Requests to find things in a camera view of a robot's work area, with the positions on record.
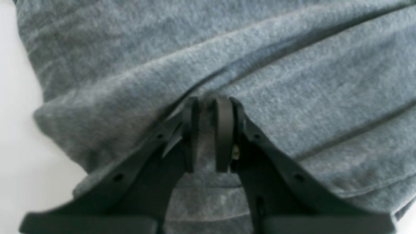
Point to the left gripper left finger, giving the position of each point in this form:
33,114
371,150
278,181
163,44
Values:
133,198

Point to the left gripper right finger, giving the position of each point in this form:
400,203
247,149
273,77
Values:
283,197

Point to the grey t-shirt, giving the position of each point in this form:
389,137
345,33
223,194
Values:
330,82

